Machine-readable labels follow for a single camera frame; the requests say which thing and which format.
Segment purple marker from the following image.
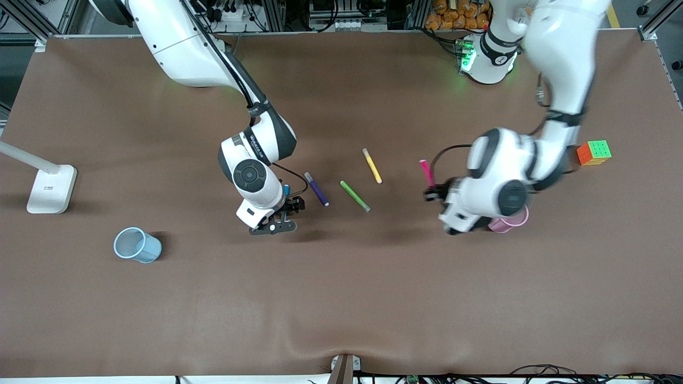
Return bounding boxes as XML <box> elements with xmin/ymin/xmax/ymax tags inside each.
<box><xmin>304</xmin><ymin>172</ymin><xmax>330</xmax><ymax>207</ymax></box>

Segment pink mesh cup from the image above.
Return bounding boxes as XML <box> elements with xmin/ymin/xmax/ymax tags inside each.
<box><xmin>488</xmin><ymin>204</ymin><xmax>530</xmax><ymax>234</ymax></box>

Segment green marker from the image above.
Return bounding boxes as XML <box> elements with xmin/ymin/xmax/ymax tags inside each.
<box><xmin>339</xmin><ymin>180</ymin><xmax>372</xmax><ymax>213</ymax></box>

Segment yellow marker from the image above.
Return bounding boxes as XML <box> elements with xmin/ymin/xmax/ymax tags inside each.
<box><xmin>362</xmin><ymin>148</ymin><xmax>383</xmax><ymax>185</ymax></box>

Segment brown table cover sheet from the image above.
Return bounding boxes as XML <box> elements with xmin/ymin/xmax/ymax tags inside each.
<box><xmin>0</xmin><ymin>29</ymin><xmax>683</xmax><ymax>377</ymax></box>

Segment light blue mesh cup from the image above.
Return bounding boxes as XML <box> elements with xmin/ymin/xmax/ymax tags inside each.
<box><xmin>113</xmin><ymin>227</ymin><xmax>162</xmax><ymax>264</ymax></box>

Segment colourful puzzle cube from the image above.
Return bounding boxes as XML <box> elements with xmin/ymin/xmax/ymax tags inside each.
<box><xmin>576</xmin><ymin>140</ymin><xmax>613</xmax><ymax>166</ymax></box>

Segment orange plush pile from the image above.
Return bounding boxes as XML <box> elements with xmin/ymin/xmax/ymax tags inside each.
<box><xmin>425</xmin><ymin>0</ymin><xmax>490</xmax><ymax>31</ymax></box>

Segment white power strip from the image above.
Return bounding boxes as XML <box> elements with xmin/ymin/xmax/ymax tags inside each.
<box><xmin>211</xmin><ymin>4</ymin><xmax>251</xmax><ymax>23</ymax></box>

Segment white lamp stand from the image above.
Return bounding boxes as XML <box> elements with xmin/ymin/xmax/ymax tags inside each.
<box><xmin>0</xmin><ymin>140</ymin><xmax>78</xmax><ymax>215</ymax></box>

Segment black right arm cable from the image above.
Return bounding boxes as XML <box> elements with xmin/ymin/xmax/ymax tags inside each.
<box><xmin>179</xmin><ymin>0</ymin><xmax>311</xmax><ymax>199</ymax></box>

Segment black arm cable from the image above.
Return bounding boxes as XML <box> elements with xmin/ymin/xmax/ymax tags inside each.
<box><xmin>179</xmin><ymin>0</ymin><xmax>311</xmax><ymax>199</ymax></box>
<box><xmin>430</xmin><ymin>143</ymin><xmax>475</xmax><ymax>187</ymax></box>

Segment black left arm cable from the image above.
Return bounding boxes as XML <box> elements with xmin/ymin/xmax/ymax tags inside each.
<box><xmin>430</xmin><ymin>143</ymin><xmax>475</xmax><ymax>187</ymax></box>

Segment aluminium camera post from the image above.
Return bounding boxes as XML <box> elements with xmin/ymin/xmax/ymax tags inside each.
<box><xmin>327</xmin><ymin>353</ymin><xmax>362</xmax><ymax>384</ymax></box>

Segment silver table edge rail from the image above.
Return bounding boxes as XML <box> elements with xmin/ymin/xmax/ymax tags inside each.
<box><xmin>35</xmin><ymin>29</ymin><xmax>660</xmax><ymax>41</ymax></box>

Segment black cable bundle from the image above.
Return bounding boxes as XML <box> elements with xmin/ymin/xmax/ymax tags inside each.
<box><xmin>510</xmin><ymin>364</ymin><xmax>683</xmax><ymax>384</ymax></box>

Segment aluminium frame strut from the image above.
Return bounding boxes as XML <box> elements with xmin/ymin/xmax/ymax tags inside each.
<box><xmin>11</xmin><ymin>0</ymin><xmax>49</xmax><ymax>43</ymax></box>
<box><xmin>638</xmin><ymin>0</ymin><xmax>683</xmax><ymax>42</ymax></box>

